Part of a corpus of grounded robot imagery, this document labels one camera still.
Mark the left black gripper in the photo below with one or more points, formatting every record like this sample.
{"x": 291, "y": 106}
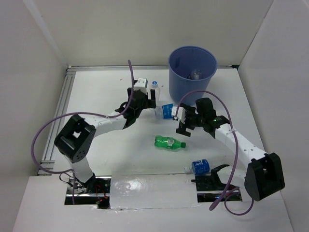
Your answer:
{"x": 150, "y": 103}

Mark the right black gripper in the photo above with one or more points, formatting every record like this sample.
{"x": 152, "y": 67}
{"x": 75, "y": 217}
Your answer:
{"x": 182, "y": 130}

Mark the small clear bottle white cap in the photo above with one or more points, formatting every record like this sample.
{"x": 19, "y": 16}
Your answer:
{"x": 156, "y": 88}

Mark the blue label water bottle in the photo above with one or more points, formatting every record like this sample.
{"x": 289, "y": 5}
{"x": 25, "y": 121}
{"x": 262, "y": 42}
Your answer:
{"x": 164, "y": 112}

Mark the green plastic bottle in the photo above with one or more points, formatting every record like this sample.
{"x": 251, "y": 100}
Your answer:
{"x": 168, "y": 143}

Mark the black label clear bottle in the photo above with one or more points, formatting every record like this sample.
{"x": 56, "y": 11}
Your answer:
{"x": 195, "y": 75}

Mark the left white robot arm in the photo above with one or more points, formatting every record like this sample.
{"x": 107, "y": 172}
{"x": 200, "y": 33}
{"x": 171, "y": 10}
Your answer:
{"x": 76, "y": 137}

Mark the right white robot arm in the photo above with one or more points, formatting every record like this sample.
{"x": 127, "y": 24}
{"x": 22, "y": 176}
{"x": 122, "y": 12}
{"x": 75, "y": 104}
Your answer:
{"x": 264, "y": 174}

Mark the blue plastic bin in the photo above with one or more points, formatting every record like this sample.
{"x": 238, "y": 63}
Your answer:
{"x": 181, "y": 62}

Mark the crushed blue label bottle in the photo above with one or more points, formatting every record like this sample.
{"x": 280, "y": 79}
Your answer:
{"x": 198, "y": 167}

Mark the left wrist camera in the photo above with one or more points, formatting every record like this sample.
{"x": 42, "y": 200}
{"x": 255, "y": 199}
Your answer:
{"x": 141, "y": 85}

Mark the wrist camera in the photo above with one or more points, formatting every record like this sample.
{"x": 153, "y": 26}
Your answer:
{"x": 178, "y": 113}
{"x": 141, "y": 85}

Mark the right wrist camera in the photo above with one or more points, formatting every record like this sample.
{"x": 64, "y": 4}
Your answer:
{"x": 178, "y": 113}

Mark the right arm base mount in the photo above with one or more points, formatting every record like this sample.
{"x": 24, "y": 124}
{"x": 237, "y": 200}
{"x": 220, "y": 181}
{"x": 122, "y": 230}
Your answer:
{"x": 209, "y": 187}

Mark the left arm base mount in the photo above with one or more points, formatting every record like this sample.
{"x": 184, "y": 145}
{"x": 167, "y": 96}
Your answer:
{"x": 97, "y": 195}

